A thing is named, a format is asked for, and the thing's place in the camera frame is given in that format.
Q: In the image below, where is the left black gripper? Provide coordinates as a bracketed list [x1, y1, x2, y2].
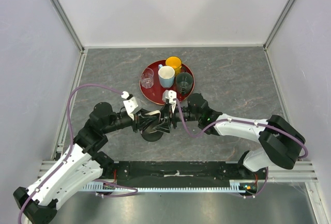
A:
[103, 108, 157, 133]

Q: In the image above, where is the black phone stand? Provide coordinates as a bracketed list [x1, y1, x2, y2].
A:
[141, 130, 163, 142]

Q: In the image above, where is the red round tray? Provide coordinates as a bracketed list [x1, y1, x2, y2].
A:
[139, 59, 194, 105]

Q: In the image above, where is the slotted cable duct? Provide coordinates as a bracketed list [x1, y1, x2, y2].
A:
[80, 182, 255, 193]

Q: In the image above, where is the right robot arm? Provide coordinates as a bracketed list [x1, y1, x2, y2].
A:
[162, 90, 308, 180]

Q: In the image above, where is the yellow mug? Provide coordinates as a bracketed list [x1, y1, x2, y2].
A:
[165, 56, 182, 76]

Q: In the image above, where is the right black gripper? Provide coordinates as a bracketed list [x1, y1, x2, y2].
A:
[152, 102, 201, 135]

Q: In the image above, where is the phone with pink case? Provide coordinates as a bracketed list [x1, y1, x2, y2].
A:
[142, 110, 161, 133]

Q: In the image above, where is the clear plastic cup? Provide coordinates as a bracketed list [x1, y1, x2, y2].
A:
[140, 68, 154, 88]

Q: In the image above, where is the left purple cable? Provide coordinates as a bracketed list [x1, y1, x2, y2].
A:
[17, 83, 125, 224]

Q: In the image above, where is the dark green glass mug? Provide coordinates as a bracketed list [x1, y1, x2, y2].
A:
[175, 72, 194, 95]

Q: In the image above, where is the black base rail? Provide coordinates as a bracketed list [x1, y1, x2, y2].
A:
[104, 161, 266, 188]

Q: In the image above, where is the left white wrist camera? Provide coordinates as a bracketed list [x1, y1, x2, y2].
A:
[121, 91, 142, 121]

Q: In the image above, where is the light blue mug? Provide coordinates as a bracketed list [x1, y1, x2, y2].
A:
[158, 64, 175, 88]

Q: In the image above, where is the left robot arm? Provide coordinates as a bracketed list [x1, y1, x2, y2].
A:
[13, 100, 161, 223]

